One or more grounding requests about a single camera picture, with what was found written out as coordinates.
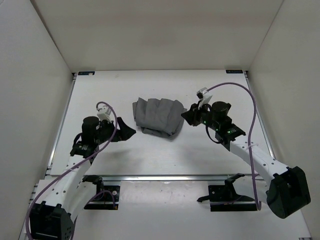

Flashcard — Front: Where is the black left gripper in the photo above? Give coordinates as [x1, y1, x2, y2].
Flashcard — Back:
[96, 114, 137, 142]

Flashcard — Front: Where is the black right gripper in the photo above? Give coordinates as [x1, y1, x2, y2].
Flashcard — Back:
[181, 101, 219, 132]

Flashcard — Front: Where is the grey pleated skirt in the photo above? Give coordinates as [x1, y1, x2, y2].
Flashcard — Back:
[132, 98, 187, 140]

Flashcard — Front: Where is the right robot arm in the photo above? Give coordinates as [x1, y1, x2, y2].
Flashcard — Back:
[181, 101, 311, 219]

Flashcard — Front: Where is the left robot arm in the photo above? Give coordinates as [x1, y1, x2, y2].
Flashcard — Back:
[25, 116, 136, 240]

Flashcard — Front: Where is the blue right corner sticker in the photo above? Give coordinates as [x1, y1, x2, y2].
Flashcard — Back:
[225, 69, 243, 74]

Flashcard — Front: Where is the blue corner sticker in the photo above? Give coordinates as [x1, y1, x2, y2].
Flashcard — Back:
[225, 69, 243, 74]
[77, 71, 95, 76]

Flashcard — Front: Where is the blue left corner sticker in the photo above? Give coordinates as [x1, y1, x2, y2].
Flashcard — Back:
[77, 71, 95, 76]

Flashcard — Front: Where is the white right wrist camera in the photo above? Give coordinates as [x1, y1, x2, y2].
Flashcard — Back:
[196, 87, 212, 110]

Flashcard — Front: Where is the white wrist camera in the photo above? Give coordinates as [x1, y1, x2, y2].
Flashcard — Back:
[196, 87, 212, 110]
[97, 105, 112, 123]

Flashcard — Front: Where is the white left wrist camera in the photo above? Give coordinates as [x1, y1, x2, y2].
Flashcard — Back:
[97, 105, 112, 123]

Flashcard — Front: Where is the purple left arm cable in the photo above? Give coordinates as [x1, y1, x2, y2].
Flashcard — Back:
[24, 101, 118, 237]

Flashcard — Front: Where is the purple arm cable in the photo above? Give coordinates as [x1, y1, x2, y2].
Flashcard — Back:
[204, 82, 263, 210]
[24, 101, 118, 237]

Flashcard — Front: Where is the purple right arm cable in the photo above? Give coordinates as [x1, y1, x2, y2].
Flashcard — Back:
[204, 82, 263, 210]

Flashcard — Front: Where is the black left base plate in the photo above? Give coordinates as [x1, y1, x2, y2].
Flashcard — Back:
[84, 181, 121, 211]

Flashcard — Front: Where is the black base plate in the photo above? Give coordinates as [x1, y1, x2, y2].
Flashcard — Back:
[84, 181, 121, 211]
[197, 173, 257, 212]

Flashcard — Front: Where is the aluminium table front rail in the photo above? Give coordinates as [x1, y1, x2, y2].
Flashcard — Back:
[44, 174, 266, 183]

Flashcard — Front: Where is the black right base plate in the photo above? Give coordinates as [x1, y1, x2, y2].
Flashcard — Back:
[197, 173, 257, 212]

